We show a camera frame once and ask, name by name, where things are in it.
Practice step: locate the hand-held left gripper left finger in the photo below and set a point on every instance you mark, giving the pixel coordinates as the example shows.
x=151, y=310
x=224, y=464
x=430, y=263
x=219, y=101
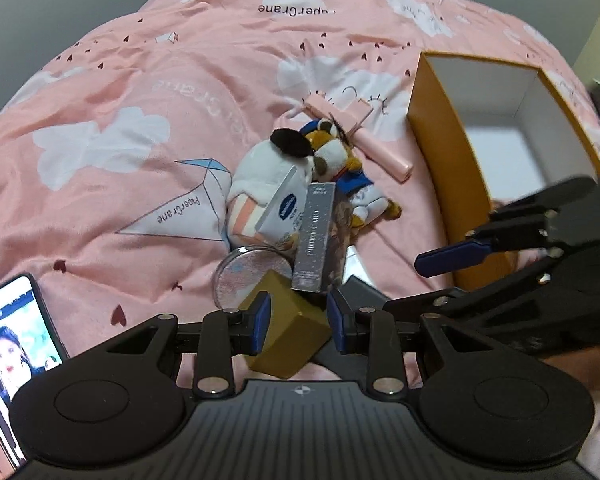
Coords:
x=260, y=322

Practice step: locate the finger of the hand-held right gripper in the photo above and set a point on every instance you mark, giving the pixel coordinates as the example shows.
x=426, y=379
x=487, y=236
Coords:
x=480, y=305
x=450, y=257

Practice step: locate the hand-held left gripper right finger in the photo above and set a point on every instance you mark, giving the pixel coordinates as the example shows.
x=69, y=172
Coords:
x=336, y=322

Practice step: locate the tan cube box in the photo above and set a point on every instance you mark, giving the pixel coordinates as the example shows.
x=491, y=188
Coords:
x=292, y=327

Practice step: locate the orange cardboard box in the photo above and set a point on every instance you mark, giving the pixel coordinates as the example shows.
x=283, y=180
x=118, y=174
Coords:
x=445, y=150

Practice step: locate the white tube with blue label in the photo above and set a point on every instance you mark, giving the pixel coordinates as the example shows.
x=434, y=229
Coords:
x=280, y=212

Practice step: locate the round silver compact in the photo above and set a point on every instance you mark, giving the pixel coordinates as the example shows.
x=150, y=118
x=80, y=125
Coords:
x=242, y=277

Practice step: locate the clear plastic case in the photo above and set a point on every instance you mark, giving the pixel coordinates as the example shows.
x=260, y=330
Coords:
x=341, y=232

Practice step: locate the silver rectangular box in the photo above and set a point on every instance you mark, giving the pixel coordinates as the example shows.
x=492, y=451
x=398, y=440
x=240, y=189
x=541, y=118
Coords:
x=314, y=235

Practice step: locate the white plush toy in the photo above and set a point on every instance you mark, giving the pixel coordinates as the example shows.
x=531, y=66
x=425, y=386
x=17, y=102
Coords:
x=260, y=175

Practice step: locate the pink folding stick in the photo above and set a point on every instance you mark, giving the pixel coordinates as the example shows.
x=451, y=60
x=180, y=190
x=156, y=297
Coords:
x=360, y=127

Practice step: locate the cream cabinet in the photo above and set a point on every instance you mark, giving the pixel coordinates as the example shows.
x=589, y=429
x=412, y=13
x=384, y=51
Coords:
x=597, y=45

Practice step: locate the smartphone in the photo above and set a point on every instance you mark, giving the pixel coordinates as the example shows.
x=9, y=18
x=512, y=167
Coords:
x=15, y=360

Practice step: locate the pink printed blanket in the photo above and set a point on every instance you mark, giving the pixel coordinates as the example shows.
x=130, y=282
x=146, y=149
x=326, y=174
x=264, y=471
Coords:
x=105, y=85

